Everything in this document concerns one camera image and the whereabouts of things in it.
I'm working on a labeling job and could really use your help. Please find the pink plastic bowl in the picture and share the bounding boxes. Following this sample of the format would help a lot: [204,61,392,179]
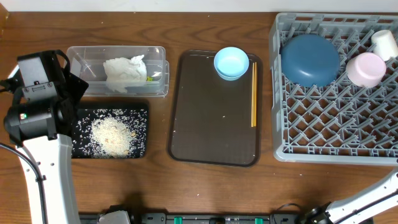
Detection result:
[346,52,386,88]

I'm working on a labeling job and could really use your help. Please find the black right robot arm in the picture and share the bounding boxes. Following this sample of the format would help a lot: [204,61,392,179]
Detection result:
[295,169,397,224]

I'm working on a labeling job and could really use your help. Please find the wooden chopstick right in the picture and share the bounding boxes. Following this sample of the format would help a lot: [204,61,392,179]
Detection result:
[253,62,257,127]

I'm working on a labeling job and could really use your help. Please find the cream plastic cup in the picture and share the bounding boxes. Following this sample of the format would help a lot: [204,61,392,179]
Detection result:
[371,30,398,61]

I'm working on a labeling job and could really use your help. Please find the dark blue plate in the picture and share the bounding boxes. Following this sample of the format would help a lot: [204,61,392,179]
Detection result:
[280,34,340,87]

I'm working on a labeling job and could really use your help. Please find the light blue small bowl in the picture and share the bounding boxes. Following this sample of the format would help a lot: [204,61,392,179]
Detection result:
[213,47,249,81]

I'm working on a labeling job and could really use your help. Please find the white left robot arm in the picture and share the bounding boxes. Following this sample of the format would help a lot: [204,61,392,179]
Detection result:
[1,50,88,223]

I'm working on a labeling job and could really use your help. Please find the white paper napkin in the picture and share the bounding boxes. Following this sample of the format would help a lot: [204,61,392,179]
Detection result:
[103,55,147,93]

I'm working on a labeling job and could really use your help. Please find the wooden chopstick left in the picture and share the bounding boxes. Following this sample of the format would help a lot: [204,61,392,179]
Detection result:
[251,62,255,128]

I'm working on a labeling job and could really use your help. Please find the black tray with rice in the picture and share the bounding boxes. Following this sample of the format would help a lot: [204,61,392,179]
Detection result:
[72,103,149,159]

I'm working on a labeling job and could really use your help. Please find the grey plastic dishwasher rack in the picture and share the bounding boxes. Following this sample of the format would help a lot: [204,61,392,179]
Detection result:
[269,12,397,166]

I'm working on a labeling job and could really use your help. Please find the wooden chopstick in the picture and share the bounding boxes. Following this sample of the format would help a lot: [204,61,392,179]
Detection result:
[251,62,255,128]
[253,62,257,127]

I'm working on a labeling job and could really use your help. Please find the dark brown serving tray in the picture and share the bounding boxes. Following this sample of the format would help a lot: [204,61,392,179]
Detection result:
[167,50,262,167]

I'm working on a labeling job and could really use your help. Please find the pile of rice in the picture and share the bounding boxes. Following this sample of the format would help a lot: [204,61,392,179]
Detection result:
[90,117,136,158]

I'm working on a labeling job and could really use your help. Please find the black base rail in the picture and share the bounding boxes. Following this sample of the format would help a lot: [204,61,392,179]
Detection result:
[79,212,299,224]

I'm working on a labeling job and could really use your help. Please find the clear plastic waste bin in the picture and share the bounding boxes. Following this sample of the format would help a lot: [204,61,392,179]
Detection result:
[67,45,169,97]

